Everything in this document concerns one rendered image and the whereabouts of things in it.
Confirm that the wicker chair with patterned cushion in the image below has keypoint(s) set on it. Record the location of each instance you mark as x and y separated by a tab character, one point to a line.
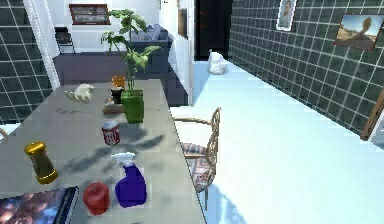
203	156

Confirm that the white bag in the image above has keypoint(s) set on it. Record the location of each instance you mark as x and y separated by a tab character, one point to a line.
217	63

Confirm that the house plant in green pot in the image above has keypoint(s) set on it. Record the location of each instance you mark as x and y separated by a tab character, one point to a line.
132	66

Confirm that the brown flat board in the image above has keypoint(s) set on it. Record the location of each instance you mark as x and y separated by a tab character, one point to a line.
112	109

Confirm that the orange cup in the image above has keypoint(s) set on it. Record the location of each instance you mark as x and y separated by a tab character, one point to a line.
118	81

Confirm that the red and white can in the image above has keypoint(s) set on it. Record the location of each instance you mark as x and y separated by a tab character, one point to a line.
111	132

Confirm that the blue grey heap of cloth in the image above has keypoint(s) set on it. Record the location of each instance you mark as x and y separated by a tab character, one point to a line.
153	32

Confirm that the blue spray bottle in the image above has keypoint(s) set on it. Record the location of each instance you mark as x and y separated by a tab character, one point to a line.
130	186

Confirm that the cream crumpled cloth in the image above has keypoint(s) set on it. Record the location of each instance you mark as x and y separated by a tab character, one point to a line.
81	93

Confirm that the grey dining table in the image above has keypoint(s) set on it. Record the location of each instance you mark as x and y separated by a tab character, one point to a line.
80	140

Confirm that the red apple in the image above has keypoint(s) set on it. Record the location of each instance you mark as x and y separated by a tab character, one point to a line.
96	198

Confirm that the white framed portrait picture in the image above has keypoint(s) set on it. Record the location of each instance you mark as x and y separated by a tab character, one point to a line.
286	14

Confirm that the black chair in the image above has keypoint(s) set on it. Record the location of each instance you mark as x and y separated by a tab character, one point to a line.
64	40

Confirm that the gold pepper mill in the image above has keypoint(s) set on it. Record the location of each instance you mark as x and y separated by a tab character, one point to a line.
41	163

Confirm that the colourful book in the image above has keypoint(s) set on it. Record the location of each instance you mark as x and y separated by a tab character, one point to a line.
33	206

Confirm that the landscape picture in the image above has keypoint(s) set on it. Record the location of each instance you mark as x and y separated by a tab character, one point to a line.
359	31

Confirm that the brown framed wall picture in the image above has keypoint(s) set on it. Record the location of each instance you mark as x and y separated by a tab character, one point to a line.
89	14

